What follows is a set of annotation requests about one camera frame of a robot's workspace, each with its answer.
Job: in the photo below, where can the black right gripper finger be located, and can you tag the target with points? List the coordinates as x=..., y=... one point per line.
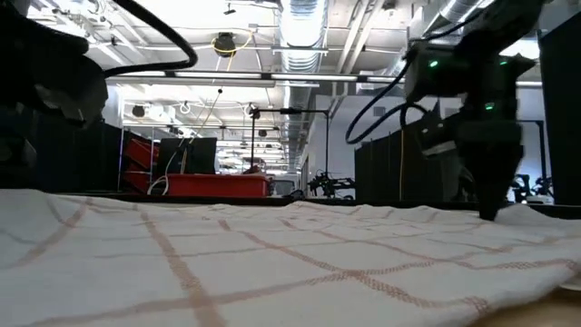
x=492, y=181

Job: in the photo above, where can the white towel with brown checks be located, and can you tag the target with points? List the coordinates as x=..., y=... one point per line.
x=272, y=263

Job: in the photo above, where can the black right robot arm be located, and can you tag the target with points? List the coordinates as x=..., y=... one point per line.
x=481, y=54

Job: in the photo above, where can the black background robot with white base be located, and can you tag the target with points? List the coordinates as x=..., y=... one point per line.
x=540, y=186

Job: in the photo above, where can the tall black partition curtain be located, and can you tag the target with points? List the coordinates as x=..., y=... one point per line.
x=563, y=113

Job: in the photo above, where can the black folding partition screen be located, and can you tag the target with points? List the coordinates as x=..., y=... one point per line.
x=386, y=168

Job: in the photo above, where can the long ceiling light bar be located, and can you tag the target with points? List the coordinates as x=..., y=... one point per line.
x=218, y=74

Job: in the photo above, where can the red plastic tote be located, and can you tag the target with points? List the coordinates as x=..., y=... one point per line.
x=218, y=186

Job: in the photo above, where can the blue metal stand frame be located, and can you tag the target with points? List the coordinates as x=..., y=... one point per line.
x=540, y=150

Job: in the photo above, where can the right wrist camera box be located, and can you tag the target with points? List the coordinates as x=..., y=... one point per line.
x=436, y=134

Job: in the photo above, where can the black partition wall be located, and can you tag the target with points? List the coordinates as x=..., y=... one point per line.
x=77, y=159

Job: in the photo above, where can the black aluminium table frame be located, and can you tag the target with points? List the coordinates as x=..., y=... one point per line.
x=181, y=199

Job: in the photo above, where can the black pipe stand frame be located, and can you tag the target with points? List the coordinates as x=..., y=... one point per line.
x=290, y=110

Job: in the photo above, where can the silver ribbed ventilation duct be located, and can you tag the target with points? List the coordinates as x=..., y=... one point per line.
x=302, y=27

